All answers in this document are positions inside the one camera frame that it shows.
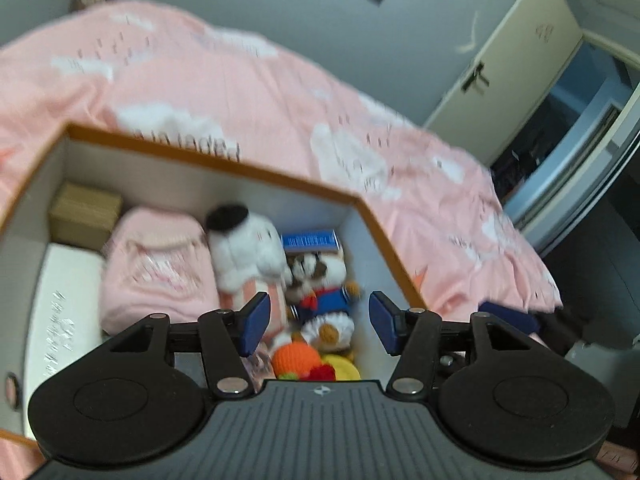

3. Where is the brown cardboard box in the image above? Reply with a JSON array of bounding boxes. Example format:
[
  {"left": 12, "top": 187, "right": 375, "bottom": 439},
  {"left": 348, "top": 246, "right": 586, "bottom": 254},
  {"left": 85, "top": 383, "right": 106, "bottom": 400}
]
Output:
[{"left": 48, "top": 182, "right": 124, "bottom": 252}]

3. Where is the black door handle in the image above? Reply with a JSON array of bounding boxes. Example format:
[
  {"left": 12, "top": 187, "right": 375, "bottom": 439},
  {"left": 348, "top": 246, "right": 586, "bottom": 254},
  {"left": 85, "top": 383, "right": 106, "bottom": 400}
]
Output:
[{"left": 461, "top": 59, "right": 489, "bottom": 94}]

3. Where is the cream door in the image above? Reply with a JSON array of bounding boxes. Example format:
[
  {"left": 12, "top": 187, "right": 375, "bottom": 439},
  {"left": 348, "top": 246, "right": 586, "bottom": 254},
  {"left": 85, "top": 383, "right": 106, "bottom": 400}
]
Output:
[{"left": 424, "top": 0, "right": 585, "bottom": 167}]

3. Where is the crochet orange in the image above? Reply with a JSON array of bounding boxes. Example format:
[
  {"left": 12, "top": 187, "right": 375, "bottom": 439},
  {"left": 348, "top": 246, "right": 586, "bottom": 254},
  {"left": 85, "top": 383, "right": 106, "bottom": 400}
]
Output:
[{"left": 271, "top": 341, "right": 324, "bottom": 380}]

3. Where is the pink cloud-print blanket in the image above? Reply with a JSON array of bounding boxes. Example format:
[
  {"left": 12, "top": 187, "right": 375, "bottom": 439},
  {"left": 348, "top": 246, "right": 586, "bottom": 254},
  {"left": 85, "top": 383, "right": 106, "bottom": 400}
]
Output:
[{"left": 0, "top": 0, "right": 565, "bottom": 318}]

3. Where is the white plush dog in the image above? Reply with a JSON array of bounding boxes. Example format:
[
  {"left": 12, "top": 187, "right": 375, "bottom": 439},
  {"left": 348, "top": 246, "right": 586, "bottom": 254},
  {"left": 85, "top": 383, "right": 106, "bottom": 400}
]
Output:
[{"left": 204, "top": 203, "right": 294, "bottom": 343}]

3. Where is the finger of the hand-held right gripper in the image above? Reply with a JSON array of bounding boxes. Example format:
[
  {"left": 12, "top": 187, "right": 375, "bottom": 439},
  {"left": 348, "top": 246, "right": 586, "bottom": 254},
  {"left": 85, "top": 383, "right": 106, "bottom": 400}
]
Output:
[{"left": 477, "top": 299, "right": 542, "bottom": 334}]

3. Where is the orange cardboard box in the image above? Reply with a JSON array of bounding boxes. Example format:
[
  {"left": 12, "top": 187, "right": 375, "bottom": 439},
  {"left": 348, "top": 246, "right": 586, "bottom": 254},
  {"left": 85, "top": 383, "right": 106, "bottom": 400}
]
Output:
[{"left": 0, "top": 122, "right": 432, "bottom": 463}]

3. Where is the yellow round toy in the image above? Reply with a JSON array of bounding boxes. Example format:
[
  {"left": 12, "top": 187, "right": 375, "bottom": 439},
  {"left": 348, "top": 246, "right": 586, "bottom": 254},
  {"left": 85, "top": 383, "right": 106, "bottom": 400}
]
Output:
[{"left": 321, "top": 353, "right": 362, "bottom": 382}]

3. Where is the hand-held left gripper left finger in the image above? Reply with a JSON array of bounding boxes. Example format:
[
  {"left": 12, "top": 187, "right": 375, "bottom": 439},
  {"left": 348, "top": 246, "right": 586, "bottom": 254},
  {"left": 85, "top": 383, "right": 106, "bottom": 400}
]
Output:
[{"left": 106, "top": 290, "right": 271, "bottom": 396}]

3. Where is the red crochet strawberry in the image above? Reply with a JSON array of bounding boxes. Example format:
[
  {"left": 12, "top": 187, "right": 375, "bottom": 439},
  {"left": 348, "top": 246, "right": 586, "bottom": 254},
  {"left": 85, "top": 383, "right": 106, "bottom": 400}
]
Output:
[{"left": 276, "top": 364, "right": 337, "bottom": 382}]

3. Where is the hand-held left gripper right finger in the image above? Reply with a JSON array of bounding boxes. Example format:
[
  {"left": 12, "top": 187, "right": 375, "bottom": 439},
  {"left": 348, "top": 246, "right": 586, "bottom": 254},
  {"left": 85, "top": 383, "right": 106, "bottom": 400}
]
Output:
[{"left": 368, "top": 290, "right": 547, "bottom": 396}]

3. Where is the long white box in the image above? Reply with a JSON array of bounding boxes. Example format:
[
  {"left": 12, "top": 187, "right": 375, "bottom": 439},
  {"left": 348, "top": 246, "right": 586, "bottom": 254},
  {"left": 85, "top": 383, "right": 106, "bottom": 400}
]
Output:
[{"left": 24, "top": 243, "right": 107, "bottom": 438}]

